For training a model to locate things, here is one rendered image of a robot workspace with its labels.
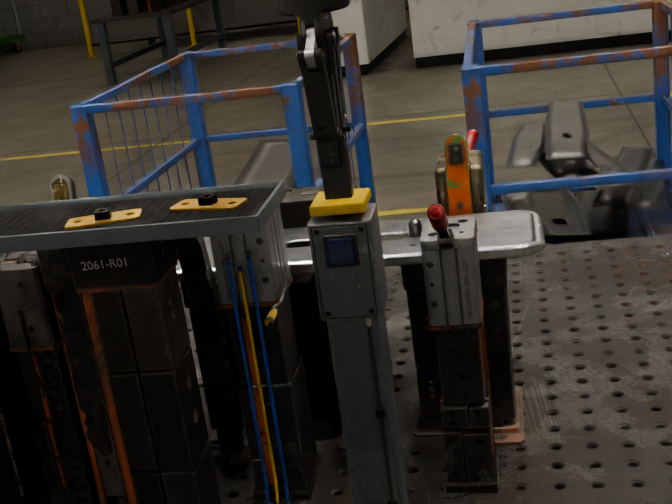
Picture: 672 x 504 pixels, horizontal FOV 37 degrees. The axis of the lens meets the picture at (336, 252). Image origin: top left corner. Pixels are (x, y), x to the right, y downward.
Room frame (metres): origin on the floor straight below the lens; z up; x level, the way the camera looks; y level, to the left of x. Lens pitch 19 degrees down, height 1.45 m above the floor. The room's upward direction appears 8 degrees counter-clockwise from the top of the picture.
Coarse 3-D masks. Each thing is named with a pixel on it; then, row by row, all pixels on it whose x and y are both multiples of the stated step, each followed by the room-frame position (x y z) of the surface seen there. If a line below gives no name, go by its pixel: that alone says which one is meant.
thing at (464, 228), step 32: (448, 224) 1.22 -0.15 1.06; (448, 256) 1.17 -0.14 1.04; (448, 288) 1.17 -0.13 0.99; (480, 288) 1.19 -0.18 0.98; (448, 320) 1.17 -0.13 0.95; (480, 320) 1.16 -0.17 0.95; (448, 352) 1.18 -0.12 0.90; (480, 352) 1.18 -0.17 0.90; (448, 384) 1.18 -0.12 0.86; (480, 384) 1.17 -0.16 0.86; (448, 416) 1.18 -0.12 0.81; (480, 416) 1.17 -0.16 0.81; (448, 448) 1.18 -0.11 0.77; (480, 448) 1.17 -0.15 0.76; (448, 480) 1.18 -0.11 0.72; (480, 480) 1.17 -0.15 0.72
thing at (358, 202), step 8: (320, 192) 1.09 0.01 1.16; (360, 192) 1.07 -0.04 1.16; (368, 192) 1.07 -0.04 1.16; (320, 200) 1.06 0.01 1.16; (328, 200) 1.05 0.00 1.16; (336, 200) 1.05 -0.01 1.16; (344, 200) 1.05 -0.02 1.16; (352, 200) 1.04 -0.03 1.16; (360, 200) 1.04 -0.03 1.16; (368, 200) 1.06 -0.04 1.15; (312, 208) 1.04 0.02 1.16; (320, 208) 1.04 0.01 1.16; (328, 208) 1.03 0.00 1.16; (336, 208) 1.03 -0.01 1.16; (344, 208) 1.03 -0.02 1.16; (352, 208) 1.03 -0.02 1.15; (360, 208) 1.03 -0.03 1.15; (312, 216) 1.04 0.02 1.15; (336, 216) 1.05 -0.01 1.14; (344, 216) 1.05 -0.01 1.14
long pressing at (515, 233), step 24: (456, 216) 1.44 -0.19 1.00; (480, 216) 1.43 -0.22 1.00; (504, 216) 1.41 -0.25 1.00; (528, 216) 1.39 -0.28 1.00; (288, 240) 1.44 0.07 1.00; (408, 240) 1.36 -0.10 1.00; (480, 240) 1.32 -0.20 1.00; (504, 240) 1.30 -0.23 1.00; (528, 240) 1.28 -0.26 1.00; (312, 264) 1.32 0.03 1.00; (384, 264) 1.30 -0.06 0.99; (408, 264) 1.29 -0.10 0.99
